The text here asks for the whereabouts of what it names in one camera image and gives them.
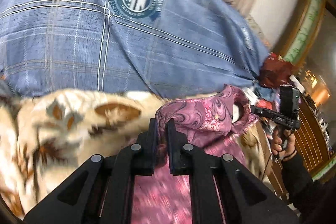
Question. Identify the purple pink floral cloth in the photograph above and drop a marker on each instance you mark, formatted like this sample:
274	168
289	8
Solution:
211	123

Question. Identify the black sleeved right forearm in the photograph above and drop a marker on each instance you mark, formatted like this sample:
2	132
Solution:
314	200

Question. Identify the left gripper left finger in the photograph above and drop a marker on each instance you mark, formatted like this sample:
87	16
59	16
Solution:
145	159

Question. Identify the person's right hand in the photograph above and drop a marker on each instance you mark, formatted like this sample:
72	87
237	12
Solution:
278	151

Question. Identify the cream brown leaf blanket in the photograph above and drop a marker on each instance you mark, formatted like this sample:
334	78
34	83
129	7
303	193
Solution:
44	139

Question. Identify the dark red cloth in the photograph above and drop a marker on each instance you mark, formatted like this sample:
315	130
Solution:
275	71

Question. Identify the blue plaid pillow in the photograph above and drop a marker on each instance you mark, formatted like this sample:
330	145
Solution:
172	48

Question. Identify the wooden framed mirror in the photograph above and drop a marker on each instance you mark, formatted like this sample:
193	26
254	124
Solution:
301	31

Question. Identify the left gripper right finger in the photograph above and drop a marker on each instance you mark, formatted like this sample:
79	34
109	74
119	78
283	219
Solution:
180	162

